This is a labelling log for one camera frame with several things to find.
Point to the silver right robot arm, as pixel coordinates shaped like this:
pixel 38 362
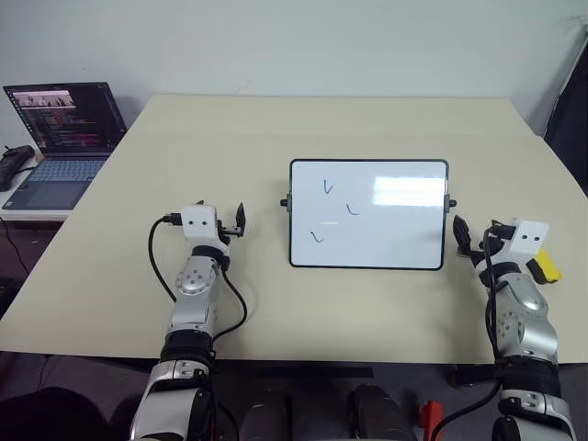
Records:
pixel 528 321

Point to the open grey laptop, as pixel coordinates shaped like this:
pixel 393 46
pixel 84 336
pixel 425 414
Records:
pixel 64 151

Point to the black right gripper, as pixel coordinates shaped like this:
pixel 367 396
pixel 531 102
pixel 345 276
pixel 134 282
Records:
pixel 487 252

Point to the red plastic object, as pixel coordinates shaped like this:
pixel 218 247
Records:
pixel 430 418

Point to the dark rounded shape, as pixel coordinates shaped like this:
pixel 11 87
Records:
pixel 266 418
pixel 381 413

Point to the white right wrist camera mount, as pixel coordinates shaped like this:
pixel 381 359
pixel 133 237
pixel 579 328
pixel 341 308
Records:
pixel 528 239

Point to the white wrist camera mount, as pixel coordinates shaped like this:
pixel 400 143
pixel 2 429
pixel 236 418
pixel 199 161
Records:
pixel 528 239
pixel 198 225

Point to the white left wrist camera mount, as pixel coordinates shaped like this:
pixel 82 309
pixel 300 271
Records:
pixel 198 225

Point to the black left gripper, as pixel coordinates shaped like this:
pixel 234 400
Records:
pixel 226 230

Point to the black bar under table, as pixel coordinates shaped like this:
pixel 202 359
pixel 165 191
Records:
pixel 314 372

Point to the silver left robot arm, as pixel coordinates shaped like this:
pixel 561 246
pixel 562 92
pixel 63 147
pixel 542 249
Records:
pixel 193 301

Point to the black caster base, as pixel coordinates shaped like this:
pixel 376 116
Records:
pixel 471 377

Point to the black handheld controller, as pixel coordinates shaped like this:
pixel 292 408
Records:
pixel 11 163

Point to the black fabric panel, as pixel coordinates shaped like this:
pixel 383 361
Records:
pixel 567 119

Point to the black-framed whiteboard on stand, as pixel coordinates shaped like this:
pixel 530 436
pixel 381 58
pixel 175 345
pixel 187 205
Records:
pixel 367 216

